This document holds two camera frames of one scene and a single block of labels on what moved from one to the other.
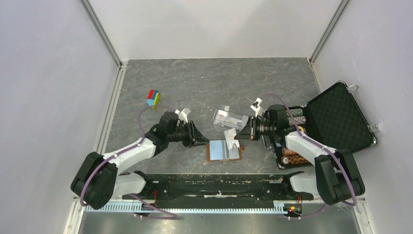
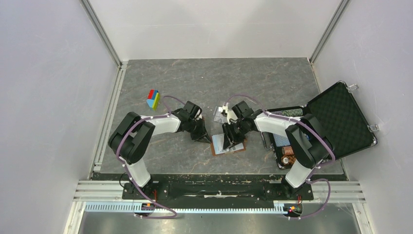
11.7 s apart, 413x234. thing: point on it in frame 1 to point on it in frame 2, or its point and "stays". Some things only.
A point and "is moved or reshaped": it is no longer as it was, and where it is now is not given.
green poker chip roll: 294,112 stays
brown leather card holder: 217,150 is moved or reshaped
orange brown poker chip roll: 285,151 stays
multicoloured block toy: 153,98 stays
